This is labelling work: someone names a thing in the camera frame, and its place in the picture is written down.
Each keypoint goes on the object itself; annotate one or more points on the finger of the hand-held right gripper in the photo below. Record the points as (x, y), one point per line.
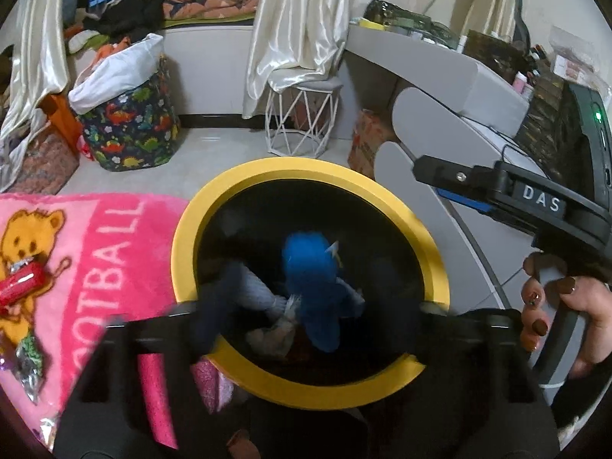
(471, 203)
(449, 172)

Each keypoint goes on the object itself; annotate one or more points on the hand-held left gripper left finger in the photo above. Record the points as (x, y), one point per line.
(215, 306)

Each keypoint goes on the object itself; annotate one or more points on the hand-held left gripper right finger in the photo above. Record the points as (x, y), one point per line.
(478, 339)

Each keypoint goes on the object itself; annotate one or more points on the large white foam net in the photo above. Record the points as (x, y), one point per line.
(260, 291)

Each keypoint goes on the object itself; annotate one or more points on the blue plastic piece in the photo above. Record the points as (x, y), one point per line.
(311, 291)

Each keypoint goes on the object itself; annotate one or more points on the yellow rimmed black trash can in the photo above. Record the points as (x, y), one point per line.
(306, 167)

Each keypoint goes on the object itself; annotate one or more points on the silver green foil wrapper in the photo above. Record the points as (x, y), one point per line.
(31, 358)

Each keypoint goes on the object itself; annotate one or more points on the red snack wrapper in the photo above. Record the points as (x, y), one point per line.
(24, 284)

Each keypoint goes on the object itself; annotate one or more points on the person's right forearm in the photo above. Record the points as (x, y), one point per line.
(578, 406)

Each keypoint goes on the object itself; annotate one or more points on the person's right hand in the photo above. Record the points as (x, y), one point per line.
(597, 315)

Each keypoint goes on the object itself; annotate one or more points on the grey drawer cabinet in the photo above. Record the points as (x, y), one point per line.
(420, 110)

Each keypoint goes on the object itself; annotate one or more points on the dark patterned storage box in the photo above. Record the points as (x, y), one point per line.
(550, 124)

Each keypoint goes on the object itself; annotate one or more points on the orange brown box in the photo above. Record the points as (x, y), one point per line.
(370, 138)

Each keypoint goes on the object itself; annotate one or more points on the grey vanity desk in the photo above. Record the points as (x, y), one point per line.
(430, 62)

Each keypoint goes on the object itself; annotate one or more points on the pink bottle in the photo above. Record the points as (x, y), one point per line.
(521, 83)

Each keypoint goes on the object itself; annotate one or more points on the brown woven bag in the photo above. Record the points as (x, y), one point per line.
(497, 52)

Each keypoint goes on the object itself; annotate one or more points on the pink printed blanket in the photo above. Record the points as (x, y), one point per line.
(95, 248)

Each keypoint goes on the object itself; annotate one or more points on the row of small jars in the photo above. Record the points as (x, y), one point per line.
(430, 33)

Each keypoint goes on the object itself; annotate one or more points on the clear plastic bag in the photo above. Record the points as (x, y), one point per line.
(571, 52)

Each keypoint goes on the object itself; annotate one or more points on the arched vanity mirror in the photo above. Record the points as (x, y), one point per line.
(502, 14)

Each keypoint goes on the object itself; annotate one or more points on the camouflage bag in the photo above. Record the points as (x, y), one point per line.
(397, 12)

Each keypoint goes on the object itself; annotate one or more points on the dinosaur print laundry basket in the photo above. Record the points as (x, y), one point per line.
(129, 134)

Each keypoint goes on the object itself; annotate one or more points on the cream satin curtain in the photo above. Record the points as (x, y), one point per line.
(296, 24)
(33, 57)

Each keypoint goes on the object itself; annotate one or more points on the brown patterned bag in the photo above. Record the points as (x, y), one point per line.
(43, 162)

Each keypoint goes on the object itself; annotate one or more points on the orange bag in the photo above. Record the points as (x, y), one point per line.
(62, 119)

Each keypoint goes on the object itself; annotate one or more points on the white basket liner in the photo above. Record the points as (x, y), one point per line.
(119, 71)

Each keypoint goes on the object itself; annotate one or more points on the orange garment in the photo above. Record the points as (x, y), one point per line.
(107, 52)

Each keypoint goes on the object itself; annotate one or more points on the green mat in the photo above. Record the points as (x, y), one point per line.
(215, 21)

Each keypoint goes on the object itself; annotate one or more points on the orange patterned quilt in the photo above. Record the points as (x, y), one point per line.
(210, 2)

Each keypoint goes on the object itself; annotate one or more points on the black clothes heap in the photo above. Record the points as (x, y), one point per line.
(134, 14)

